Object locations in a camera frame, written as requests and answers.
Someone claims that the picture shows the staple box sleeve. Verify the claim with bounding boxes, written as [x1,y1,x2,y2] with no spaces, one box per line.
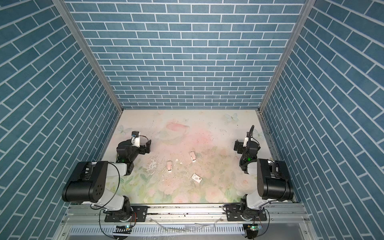
[192,174,202,183]

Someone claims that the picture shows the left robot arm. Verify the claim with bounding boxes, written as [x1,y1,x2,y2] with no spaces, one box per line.
[62,136,152,223]

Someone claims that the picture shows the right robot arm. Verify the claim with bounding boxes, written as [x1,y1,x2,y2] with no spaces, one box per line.
[234,141,294,221]

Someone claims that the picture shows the right controller board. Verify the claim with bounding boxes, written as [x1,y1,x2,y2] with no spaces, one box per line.
[243,224,263,240]

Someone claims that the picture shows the controller board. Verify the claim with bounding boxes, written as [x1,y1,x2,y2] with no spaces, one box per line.
[243,224,263,240]
[112,225,133,240]

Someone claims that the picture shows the left controller board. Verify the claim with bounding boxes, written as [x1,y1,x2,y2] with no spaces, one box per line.
[112,225,133,240]

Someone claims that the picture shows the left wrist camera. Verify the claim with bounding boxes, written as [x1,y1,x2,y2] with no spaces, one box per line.
[131,131,140,148]

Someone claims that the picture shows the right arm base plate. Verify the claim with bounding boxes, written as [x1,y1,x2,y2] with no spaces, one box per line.
[222,204,267,222]

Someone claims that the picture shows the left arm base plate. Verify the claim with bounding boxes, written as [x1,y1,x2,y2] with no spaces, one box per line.
[105,206,149,223]

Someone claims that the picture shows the aluminium front rail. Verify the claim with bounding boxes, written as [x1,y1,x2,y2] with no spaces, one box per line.
[54,203,317,240]

